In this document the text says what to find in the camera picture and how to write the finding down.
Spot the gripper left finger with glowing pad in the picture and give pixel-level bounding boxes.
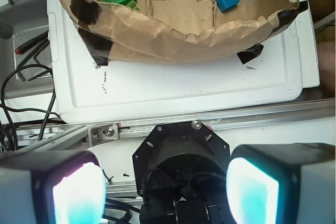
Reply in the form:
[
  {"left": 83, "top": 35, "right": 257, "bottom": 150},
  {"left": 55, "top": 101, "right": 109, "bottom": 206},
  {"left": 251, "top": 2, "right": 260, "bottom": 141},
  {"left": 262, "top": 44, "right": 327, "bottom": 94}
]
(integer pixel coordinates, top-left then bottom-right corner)
[{"left": 1, "top": 151, "right": 106, "bottom": 223}]

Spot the green plush toy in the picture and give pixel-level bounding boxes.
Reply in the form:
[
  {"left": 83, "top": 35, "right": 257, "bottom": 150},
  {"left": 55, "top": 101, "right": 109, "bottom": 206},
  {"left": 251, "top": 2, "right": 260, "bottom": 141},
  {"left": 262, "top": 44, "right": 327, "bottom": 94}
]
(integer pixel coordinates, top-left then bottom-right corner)
[{"left": 126, "top": 0, "right": 139, "bottom": 11}]

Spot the grey plastic tool tray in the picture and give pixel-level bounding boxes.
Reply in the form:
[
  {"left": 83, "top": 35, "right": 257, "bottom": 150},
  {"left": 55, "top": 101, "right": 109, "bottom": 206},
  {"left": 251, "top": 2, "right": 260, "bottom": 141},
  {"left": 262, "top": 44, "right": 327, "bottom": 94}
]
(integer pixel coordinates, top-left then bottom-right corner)
[{"left": 1, "top": 0, "right": 53, "bottom": 99}]

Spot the red handled screwdriver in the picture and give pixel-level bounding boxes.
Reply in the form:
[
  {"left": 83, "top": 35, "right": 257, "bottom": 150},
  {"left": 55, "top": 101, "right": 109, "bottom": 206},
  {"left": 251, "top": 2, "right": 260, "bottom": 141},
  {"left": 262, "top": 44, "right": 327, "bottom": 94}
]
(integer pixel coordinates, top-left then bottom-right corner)
[{"left": 14, "top": 30, "right": 49, "bottom": 55}]

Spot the brown paper bag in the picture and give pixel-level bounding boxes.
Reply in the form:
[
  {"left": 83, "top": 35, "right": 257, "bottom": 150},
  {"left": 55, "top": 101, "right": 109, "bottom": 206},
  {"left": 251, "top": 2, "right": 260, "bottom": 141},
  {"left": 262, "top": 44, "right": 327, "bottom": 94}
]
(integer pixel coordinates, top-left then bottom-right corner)
[{"left": 59, "top": 0, "right": 308, "bottom": 66}]

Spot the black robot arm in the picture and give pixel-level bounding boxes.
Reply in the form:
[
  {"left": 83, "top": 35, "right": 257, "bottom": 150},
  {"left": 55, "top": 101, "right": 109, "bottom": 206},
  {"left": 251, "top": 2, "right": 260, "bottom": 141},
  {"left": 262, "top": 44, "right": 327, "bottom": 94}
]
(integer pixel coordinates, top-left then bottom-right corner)
[{"left": 1, "top": 122, "right": 335, "bottom": 223}]

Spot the aluminium extrusion rail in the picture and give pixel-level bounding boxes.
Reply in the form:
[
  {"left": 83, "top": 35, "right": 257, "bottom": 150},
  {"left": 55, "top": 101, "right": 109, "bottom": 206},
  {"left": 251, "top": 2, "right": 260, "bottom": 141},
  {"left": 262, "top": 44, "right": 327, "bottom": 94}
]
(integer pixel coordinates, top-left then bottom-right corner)
[{"left": 15, "top": 97, "right": 336, "bottom": 147}]

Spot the black hex key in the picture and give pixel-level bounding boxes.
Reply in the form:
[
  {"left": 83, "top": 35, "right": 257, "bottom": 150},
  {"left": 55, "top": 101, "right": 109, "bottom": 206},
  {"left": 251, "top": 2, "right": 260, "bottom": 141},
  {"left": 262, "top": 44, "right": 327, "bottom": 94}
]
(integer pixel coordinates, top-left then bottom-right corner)
[{"left": 28, "top": 38, "right": 50, "bottom": 81}]

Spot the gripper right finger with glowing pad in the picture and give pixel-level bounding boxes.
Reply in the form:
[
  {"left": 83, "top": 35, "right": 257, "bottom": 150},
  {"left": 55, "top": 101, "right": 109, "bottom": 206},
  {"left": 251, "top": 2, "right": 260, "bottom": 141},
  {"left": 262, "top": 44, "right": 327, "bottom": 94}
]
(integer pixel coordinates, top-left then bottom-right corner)
[{"left": 226, "top": 143, "right": 335, "bottom": 223}]

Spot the black cable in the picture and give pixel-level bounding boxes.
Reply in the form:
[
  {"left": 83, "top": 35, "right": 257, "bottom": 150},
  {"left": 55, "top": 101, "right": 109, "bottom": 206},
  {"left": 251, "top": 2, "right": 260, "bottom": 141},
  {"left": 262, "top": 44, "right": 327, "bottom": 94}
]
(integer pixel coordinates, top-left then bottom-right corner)
[{"left": 0, "top": 64, "right": 56, "bottom": 153}]

